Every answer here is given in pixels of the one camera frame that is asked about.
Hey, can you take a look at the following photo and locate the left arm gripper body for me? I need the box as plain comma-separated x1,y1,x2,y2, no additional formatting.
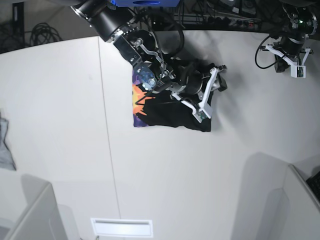
274,34,307,73

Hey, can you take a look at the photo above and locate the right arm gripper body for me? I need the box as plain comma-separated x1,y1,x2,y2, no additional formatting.
172,63,228,100

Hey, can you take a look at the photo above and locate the black T-shirt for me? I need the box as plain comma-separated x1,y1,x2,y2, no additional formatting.
132,59,212,132

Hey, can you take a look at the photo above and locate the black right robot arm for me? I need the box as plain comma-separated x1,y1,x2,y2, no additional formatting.
71,0,228,98

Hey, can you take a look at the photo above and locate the white power strip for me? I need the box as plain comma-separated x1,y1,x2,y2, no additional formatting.
173,13,261,29

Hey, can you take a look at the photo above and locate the blue box at top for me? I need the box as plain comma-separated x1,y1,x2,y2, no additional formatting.
110,0,180,7

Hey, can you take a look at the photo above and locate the black keyboard at right edge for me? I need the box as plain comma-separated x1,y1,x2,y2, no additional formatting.
306,172,320,201

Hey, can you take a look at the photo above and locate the grey cloth at left edge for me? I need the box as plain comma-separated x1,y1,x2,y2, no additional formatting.
0,116,17,171

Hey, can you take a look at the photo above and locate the coiled black cable on floor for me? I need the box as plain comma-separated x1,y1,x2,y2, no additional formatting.
29,22,63,47

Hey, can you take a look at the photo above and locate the white table cable slot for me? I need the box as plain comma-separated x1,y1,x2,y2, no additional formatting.
90,218,154,238

